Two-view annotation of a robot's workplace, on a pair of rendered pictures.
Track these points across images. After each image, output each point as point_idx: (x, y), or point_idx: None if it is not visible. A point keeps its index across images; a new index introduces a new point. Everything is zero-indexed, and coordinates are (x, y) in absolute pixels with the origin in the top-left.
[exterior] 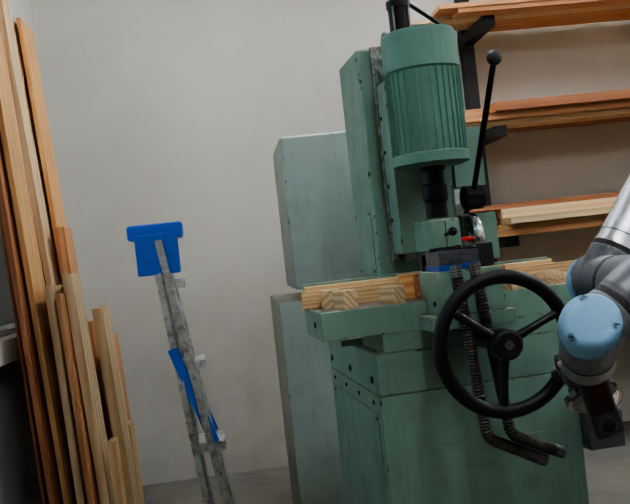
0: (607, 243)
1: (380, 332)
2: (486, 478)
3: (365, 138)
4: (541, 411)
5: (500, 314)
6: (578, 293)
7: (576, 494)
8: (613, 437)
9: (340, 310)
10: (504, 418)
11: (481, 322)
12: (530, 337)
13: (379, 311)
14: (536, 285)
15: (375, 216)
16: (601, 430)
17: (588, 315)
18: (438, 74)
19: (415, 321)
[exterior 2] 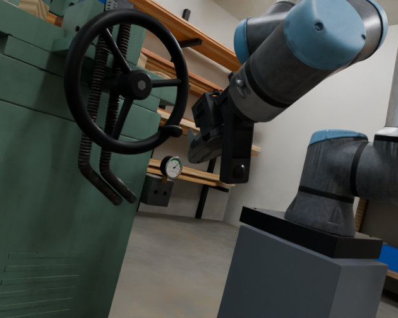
0: (292, 5)
1: (7, 31)
2: (59, 205)
3: None
4: (122, 165)
5: (131, 67)
6: (252, 39)
7: (122, 234)
8: (162, 199)
9: None
10: (110, 149)
11: (114, 65)
12: (135, 106)
13: (14, 11)
14: (177, 49)
15: None
16: (232, 174)
17: (337, 12)
18: None
19: (48, 42)
